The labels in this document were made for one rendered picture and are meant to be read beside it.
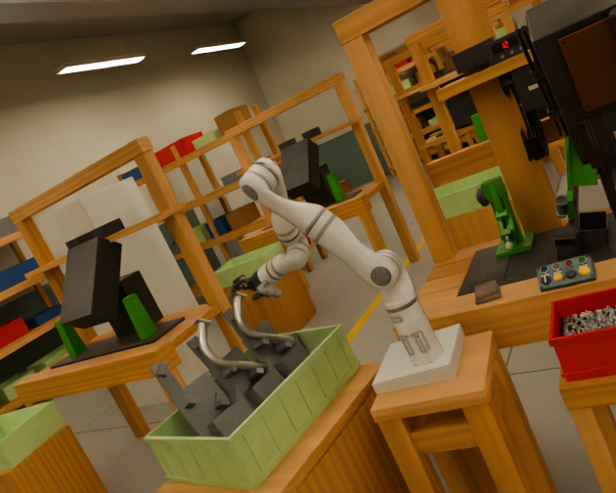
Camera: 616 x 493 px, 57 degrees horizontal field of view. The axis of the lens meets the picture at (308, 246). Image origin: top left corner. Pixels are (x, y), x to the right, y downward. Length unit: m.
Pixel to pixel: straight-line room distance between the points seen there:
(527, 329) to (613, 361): 0.39
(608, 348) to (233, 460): 0.99
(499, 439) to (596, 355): 0.33
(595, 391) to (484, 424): 0.28
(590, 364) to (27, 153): 8.40
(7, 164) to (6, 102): 0.97
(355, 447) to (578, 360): 0.72
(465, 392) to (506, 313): 0.38
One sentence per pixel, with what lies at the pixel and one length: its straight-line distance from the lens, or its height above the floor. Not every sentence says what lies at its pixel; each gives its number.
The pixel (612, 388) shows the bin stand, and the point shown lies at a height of 0.78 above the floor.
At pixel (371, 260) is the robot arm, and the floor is 1.23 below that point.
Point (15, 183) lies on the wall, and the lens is 8.86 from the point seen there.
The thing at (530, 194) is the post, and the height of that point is 1.04.
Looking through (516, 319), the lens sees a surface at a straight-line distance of 1.82.
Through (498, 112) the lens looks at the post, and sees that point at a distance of 2.24.
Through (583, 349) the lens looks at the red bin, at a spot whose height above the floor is 0.88.
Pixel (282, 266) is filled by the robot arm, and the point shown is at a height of 1.25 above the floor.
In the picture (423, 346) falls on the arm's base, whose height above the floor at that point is 0.95.
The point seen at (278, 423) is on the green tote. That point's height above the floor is 0.88.
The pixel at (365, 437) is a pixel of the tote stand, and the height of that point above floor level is 0.67.
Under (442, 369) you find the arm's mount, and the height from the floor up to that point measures 0.89.
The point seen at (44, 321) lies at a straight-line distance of 7.87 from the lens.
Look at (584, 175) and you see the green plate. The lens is 1.90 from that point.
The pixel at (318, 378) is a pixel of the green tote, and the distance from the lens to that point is 1.85.
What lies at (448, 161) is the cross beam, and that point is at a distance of 2.40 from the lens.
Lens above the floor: 1.60
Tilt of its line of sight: 10 degrees down
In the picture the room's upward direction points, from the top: 25 degrees counter-clockwise
